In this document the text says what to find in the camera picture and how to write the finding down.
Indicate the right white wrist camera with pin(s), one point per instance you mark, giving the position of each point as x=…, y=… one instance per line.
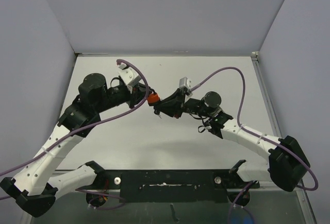
x=185, y=83

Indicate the orange black padlock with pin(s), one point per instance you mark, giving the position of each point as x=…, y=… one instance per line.
x=153, y=99

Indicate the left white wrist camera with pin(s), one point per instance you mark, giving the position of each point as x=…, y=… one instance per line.
x=129, y=75

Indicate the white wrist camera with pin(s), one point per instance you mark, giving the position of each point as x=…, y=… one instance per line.
x=129, y=75
x=185, y=83

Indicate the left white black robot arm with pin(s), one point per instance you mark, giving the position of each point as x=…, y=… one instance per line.
x=35, y=188

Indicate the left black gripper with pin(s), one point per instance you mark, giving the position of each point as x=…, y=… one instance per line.
x=138, y=91

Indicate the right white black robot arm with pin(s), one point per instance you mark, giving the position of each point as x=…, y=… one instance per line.
x=286, y=164

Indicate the aluminium frame rail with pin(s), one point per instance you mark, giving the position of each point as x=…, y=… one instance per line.
x=307, y=211

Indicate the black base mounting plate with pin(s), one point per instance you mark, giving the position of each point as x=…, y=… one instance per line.
x=170, y=186

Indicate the black head keys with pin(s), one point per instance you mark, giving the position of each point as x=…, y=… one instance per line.
x=157, y=113

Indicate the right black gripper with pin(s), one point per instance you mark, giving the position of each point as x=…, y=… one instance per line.
x=171, y=107

